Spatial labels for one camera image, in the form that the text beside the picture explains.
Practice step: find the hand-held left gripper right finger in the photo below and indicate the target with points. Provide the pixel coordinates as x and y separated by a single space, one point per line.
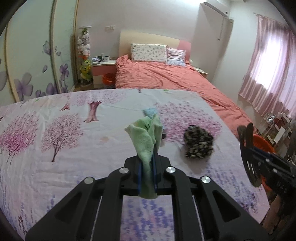
154 176

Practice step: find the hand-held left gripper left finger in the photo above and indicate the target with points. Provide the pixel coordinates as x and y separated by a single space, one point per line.
139 176

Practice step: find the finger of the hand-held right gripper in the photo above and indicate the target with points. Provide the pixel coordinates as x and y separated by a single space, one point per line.
242 135
250 134

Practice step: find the orange plastic basket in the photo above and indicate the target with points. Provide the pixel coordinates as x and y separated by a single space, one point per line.
263 143

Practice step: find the green cloth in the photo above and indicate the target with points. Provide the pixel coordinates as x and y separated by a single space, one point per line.
144 143

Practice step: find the person's right forearm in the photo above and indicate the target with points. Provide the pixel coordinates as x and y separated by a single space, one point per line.
272 215

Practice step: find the black floral cloth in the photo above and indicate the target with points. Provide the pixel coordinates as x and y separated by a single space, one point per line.
198 141

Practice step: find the light blue cloth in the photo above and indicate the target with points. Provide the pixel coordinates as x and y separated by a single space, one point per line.
150 111

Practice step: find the pink curtain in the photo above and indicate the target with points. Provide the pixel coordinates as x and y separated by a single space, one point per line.
270 69

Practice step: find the wooden nightstand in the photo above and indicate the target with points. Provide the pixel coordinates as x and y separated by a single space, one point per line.
201 71

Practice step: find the orange duvet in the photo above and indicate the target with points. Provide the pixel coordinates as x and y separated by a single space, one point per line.
173 78

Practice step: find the small orange bin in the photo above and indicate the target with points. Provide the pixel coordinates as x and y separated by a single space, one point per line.
108 80

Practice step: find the pink striped pillow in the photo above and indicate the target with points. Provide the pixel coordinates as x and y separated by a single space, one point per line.
177 57

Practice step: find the tree printed blanket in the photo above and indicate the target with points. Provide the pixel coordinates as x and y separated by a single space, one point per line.
34 185

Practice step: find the pink white nightstand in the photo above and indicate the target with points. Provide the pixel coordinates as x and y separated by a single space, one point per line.
98 71

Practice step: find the white cup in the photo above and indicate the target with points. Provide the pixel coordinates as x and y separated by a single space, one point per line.
106 58

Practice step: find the floral white pillow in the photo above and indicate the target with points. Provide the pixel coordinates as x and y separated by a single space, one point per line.
148 52

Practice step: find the hanging plush toy column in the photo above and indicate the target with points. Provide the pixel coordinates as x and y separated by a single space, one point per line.
84 51

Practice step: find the beige pink headboard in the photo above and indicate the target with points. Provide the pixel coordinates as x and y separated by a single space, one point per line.
148 37

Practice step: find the flower printed wardrobe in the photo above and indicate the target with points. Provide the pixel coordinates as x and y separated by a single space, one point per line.
30 51

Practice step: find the white wall socket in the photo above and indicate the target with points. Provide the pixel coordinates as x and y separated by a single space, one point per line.
110 28

